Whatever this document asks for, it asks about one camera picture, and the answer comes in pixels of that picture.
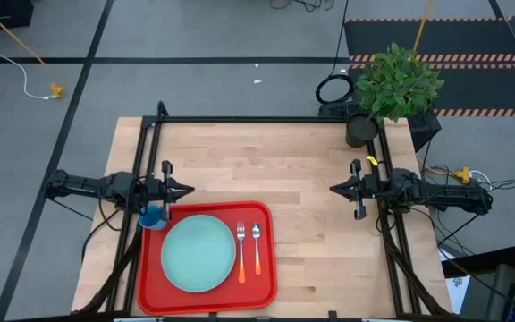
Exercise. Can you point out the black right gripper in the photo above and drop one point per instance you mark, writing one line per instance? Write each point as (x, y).
(374, 188)

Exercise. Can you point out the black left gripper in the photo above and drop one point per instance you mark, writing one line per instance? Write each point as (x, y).
(166, 197)

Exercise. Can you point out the blue plastic cup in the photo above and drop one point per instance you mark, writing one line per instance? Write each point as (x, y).
(150, 217)

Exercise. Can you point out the teal round plate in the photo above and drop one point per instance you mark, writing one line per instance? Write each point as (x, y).
(198, 253)

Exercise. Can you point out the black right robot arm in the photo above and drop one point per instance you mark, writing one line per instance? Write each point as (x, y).
(445, 194)

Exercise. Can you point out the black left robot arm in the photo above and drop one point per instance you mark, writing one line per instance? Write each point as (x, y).
(83, 188)

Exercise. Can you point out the red plastic tray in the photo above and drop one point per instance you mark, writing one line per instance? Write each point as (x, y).
(257, 295)

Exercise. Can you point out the yellow tape tag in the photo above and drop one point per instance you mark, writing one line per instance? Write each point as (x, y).
(371, 160)

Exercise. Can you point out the yellow power plug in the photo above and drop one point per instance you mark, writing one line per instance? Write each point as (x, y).
(463, 174)

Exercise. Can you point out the green leafy plant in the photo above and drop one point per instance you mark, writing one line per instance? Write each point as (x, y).
(396, 82)

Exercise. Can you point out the white paper sheet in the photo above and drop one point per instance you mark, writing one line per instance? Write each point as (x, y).
(456, 290)

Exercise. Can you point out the black mat striped edge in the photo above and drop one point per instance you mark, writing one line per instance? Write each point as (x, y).
(463, 40)

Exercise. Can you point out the black metal table frame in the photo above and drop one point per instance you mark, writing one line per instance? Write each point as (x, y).
(248, 119)

